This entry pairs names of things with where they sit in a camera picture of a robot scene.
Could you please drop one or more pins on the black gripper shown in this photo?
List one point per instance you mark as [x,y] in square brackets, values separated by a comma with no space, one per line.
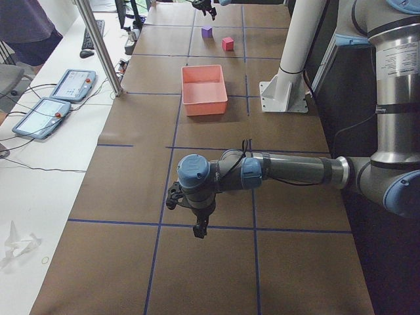
[207,8]
[202,212]

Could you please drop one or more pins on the purple foam cube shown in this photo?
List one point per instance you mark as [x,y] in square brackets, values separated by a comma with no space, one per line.
[206,32]

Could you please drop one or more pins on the pink foam cube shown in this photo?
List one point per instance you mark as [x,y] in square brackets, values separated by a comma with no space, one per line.
[227,44]

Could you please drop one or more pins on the pink plastic bin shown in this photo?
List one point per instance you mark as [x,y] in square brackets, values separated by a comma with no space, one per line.
[203,90]

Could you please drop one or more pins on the black computer mouse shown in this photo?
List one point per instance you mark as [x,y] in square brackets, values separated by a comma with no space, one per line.
[86,53]

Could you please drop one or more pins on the far teach pendant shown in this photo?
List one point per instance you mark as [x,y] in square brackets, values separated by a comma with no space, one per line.
[74,85]

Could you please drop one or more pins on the teach pendant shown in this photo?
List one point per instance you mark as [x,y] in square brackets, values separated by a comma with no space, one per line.
[74,85]
[43,118]

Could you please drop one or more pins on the person standing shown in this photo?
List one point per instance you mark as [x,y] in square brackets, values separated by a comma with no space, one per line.
[28,31]

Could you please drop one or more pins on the crumpled white paper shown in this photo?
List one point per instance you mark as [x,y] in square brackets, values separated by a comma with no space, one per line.
[15,246]

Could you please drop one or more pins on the near teach pendant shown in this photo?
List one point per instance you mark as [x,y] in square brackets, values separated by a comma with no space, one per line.
[43,118]

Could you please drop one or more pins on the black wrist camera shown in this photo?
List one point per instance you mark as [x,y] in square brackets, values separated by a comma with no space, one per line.
[174,194]

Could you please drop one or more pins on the white mounting post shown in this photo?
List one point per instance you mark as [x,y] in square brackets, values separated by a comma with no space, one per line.
[285,92]

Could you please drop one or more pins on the aluminium frame post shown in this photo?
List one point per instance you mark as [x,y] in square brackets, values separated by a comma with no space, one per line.
[88,17]

